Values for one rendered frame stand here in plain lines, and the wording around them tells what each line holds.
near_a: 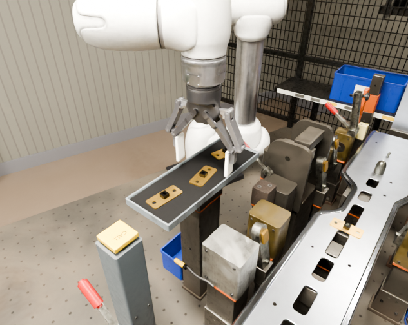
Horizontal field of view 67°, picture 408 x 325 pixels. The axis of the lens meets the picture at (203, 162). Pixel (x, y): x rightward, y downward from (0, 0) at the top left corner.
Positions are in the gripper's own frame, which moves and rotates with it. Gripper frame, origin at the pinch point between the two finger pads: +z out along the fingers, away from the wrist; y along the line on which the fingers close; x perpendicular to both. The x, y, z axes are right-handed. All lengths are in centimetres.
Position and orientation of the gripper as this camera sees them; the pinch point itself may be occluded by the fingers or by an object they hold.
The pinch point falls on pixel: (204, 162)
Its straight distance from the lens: 75.8
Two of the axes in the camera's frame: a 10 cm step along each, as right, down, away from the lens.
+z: 0.0, 8.3, 5.6
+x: 5.0, -4.9, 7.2
